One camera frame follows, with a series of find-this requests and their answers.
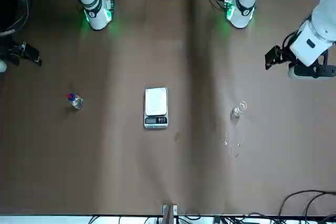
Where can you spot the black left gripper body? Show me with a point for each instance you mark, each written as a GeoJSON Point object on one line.
{"type": "Point", "coordinates": [286, 54]}

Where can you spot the white electronic balance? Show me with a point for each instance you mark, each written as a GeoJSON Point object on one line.
{"type": "Point", "coordinates": [156, 103]}

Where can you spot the clear 100ml glass bottle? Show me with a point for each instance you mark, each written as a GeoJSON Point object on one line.
{"type": "Point", "coordinates": [237, 111]}

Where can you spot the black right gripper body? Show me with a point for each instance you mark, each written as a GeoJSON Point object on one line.
{"type": "Point", "coordinates": [13, 56]}

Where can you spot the blue-capped glass dropper bottle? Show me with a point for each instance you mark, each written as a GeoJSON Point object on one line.
{"type": "Point", "coordinates": [78, 103]}

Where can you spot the aluminium profile rail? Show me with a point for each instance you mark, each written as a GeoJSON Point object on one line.
{"type": "Point", "coordinates": [165, 209]}

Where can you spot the red-bulb glass dropper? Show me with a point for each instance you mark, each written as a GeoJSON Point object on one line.
{"type": "Point", "coordinates": [69, 95]}

